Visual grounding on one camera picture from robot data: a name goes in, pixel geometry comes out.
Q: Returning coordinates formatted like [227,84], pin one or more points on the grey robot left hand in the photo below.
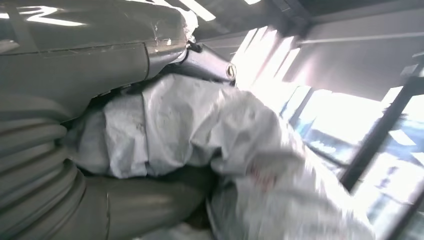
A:
[82,49]

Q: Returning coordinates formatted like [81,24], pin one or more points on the grey parcel red picture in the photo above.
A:
[198,126]

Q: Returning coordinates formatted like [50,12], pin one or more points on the dark window frame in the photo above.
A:
[374,139]

